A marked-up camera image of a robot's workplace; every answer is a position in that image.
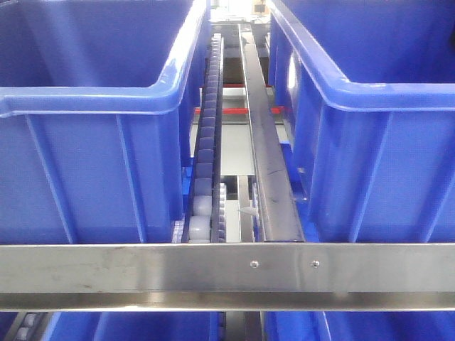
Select steel divider rail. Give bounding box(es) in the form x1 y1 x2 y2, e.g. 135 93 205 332
239 24 304 242

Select roller conveyor track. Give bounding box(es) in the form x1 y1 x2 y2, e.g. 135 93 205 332
181 33 224 244

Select lower blue bin right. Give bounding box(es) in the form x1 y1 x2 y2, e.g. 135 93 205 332
265 311 454 340

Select big blue bin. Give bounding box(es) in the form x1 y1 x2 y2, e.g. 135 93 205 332
1 1 210 244
269 1 454 242

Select big blue bin right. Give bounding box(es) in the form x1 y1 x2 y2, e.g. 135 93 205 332
269 1 454 242

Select big blue bin left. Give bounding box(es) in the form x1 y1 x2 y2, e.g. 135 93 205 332
1 1 210 244

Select steel front shelf rail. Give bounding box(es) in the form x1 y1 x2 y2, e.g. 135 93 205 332
1 242 454 311

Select lower blue bin left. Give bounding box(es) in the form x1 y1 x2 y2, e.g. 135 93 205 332
42 312 224 340

